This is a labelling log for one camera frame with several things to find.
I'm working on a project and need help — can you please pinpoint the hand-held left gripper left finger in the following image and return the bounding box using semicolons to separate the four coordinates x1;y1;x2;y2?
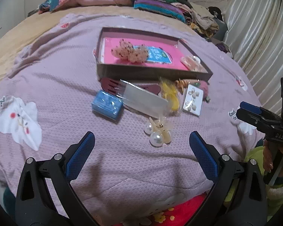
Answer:
15;131;102;226

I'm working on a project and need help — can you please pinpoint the white wardrobe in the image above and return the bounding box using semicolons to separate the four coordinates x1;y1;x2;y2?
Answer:
0;0;51;47

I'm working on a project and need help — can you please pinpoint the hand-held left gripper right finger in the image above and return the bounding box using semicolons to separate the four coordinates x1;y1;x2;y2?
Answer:
186;131;268;226

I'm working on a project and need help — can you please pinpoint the orange spiral hair tie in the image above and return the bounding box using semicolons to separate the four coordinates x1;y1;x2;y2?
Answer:
175;79;189;92

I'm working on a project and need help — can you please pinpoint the person's green fleece clothing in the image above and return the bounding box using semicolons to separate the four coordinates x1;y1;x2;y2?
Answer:
223;141;283;219

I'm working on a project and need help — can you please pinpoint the teal purple striped cloth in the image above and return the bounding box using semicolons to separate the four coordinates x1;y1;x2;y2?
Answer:
134;0;187;24

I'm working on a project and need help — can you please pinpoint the white satin curtain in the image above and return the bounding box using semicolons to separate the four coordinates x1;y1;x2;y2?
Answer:
223;0;283;104

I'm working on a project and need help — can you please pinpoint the clear plastic bag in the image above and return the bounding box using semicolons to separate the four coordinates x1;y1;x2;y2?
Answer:
119;79;169;118

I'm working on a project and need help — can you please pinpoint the pink pompom hair tie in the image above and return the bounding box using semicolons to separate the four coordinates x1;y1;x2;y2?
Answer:
191;79;211;103

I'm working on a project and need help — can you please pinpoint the yellow hair accessory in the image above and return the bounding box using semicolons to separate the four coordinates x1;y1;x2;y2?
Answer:
159;78;181;111

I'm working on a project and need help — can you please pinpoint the person's right hand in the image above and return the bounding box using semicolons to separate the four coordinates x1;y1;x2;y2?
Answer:
263;140;283;176

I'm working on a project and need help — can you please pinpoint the red floral blanket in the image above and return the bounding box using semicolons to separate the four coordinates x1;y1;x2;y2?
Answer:
118;191;209;226

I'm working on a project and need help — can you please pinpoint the pile of clothes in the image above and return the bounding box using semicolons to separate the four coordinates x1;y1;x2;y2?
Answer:
167;0;233;57

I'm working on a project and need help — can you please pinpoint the pink hair claw clip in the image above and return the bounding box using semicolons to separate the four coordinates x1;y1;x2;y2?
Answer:
181;55;201;71

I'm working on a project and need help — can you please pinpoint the maroon snap hair clip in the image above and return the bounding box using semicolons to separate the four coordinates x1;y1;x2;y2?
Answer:
101;77;161;95

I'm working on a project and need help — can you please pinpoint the brown shallow box pink lining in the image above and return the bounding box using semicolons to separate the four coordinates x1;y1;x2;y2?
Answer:
96;27;214;83

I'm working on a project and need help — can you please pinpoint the blue printed card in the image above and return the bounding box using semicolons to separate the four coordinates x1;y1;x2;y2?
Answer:
146;46;173;64

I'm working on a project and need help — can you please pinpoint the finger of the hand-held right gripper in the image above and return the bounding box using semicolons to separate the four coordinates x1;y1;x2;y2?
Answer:
240;101;282;123
236;109;274;135

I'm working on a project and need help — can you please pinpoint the white card of flower pins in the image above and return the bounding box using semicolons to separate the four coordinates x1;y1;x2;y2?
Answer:
182;84;204;116

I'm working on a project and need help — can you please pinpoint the pearl bow hair clip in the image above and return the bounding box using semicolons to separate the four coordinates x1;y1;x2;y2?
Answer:
144;116;173;147

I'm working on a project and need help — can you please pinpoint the small blue box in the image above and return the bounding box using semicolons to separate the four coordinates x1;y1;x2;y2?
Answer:
92;90;124;120

